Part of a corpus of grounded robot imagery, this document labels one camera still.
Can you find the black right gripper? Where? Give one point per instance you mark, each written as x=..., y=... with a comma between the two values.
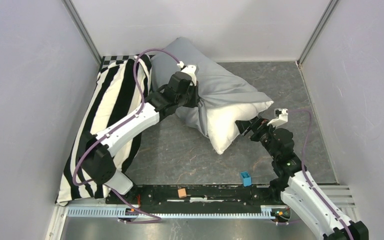
x=257, y=124

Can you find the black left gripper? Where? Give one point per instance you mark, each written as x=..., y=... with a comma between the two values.
x=195, y=99

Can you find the grey pillowcase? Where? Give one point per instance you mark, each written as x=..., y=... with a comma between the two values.
x=217, y=87

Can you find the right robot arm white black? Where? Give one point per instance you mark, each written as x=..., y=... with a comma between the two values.
x=295, y=186

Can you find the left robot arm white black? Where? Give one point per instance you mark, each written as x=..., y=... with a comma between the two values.
x=101, y=148

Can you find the black white striped pillow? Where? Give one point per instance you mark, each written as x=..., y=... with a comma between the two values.
x=118, y=91

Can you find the blue small box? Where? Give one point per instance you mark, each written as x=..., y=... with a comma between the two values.
x=246, y=178

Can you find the checkerboard calibration board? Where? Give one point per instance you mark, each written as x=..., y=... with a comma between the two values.
x=109, y=59

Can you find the orange small cube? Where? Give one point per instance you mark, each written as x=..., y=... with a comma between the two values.
x=182, y=193

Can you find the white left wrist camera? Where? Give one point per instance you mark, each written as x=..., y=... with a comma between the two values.
x=190, y=69

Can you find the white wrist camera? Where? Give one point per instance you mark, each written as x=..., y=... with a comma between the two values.
x=190, y=69
x=281, y=117

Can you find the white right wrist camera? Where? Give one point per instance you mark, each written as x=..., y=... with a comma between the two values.
x=281, y=117

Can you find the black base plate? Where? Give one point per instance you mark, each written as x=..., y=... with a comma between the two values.
x=202, y=198

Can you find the left aluminium corner post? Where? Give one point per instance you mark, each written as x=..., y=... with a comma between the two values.
x=81, y=27

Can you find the aluminium corner post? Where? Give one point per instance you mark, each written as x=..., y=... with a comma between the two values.
x=332, y=4
x=81, y=27

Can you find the right aluminium corner post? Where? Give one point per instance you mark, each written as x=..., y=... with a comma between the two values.
x=332, y=4

